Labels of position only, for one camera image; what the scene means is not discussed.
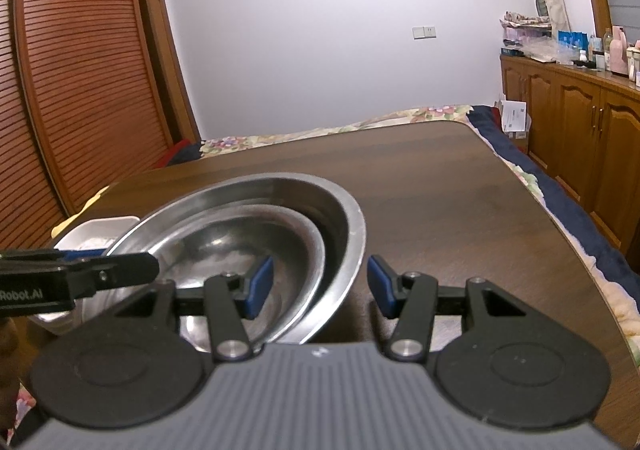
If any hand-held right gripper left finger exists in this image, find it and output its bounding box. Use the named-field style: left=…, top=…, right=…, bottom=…
left=112, top=256, right=275, bottom=363

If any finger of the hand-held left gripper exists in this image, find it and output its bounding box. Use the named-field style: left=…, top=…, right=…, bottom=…
left=65, top=251, right=161, bottom=299
left=0, top=249, right=108, bottom=263

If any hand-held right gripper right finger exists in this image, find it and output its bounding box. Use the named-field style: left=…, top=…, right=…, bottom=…
left=366, top=254, right=528, bottom=363

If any large rectangular floral plate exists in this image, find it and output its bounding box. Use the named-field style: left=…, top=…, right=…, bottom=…
left=30, top=215, right=142, bottom=337

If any small stainless steel bowl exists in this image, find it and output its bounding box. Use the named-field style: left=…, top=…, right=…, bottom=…
left=165, top=206, right=327, bottom=331

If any large stainless steel bowl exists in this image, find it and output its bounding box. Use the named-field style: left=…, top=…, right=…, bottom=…
left=82, top=173, right=367, bottom=353

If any yellow cloth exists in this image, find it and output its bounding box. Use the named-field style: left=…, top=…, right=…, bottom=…
left=50, top=185, right=111, bottom=241

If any red cloth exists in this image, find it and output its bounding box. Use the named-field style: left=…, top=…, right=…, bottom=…
left=155, top=139, right=203, bottom=168

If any wooden louvered wardrobe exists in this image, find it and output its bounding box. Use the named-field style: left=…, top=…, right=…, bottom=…
left=0, top=0, right=201, bottom=251

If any floral blanket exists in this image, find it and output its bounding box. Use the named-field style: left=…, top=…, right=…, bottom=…
left=200, top=104, right=640, bottom=381

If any white paper box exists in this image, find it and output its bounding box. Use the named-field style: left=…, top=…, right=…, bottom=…
left=497, top=100, right=531, bottom=139

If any wooden cabinet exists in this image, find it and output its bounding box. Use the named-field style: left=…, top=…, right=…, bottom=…
left=500, top=54, right=640, bottom=275

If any clear plastic bag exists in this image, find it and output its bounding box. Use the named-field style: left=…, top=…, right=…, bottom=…
left=520, top=40, right=576, bottom=63

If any stack of folded cloths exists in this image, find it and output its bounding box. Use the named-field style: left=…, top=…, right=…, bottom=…
left=500, top=10, right=553, bottom=46

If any pink thermos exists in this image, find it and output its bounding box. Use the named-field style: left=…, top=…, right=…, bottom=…
left=609, top=24, right=630, bottom=76

